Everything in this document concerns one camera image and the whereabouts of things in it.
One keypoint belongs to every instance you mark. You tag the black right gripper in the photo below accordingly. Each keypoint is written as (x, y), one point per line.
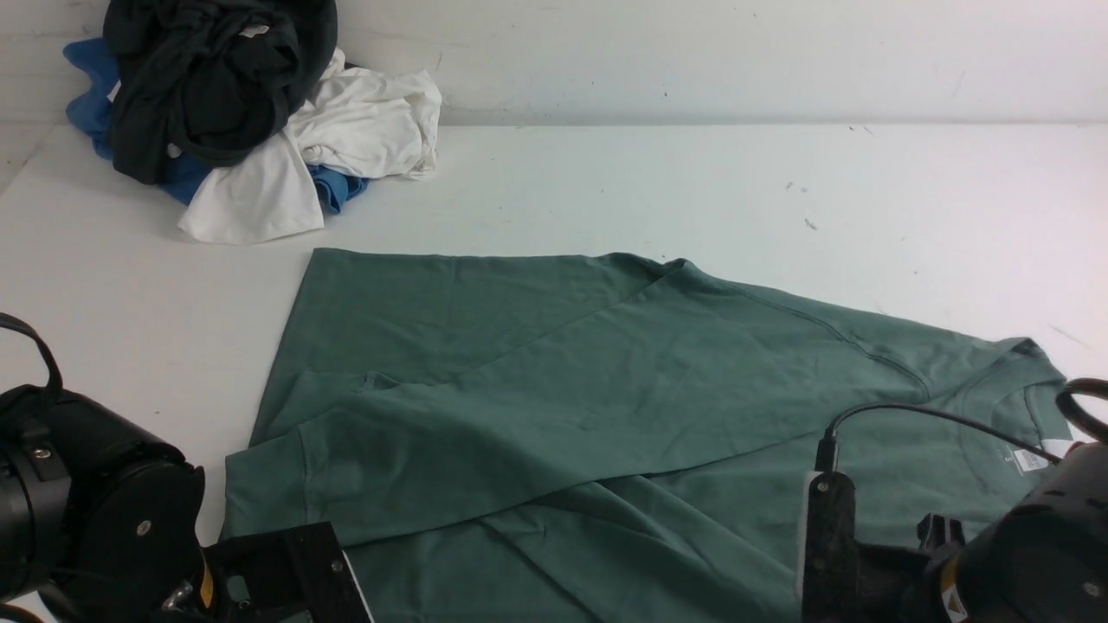
(845, 580)

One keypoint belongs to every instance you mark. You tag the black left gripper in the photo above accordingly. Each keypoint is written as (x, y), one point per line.
(293, 575)

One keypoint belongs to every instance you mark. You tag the green long-sleeved shirt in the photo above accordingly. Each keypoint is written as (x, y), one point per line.
(609, 439)

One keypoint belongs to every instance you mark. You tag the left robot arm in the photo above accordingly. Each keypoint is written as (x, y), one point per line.
(99, 520)

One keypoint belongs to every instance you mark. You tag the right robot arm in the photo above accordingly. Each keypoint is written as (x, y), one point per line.
(1043, 561)

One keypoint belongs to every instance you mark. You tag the white crumpled garment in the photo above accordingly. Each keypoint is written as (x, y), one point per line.
(356, 123)

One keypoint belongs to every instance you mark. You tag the blue crumpled garment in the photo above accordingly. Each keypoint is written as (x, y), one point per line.
(91, 114)

